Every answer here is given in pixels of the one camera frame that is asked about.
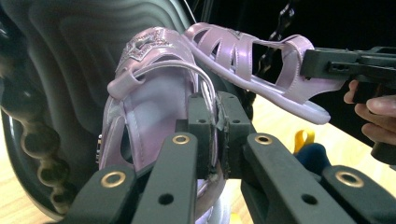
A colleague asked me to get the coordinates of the red and black shoe rack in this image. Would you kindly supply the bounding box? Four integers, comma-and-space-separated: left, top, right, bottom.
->
0, 0, 297, 222

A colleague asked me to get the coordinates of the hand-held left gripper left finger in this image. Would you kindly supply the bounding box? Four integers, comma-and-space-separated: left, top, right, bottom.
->
176, 92, 218, 180

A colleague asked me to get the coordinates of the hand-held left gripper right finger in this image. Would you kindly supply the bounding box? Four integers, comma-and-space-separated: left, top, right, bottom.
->
218, 91, 256, 180

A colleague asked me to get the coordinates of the purple sandal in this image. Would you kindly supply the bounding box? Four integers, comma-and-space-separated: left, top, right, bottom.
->
183, 21, 347, 125
97, 26, 232, 224

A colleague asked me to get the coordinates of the navy and white sneaker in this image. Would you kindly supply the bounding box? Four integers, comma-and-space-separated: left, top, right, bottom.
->
293, 128, 332, 170

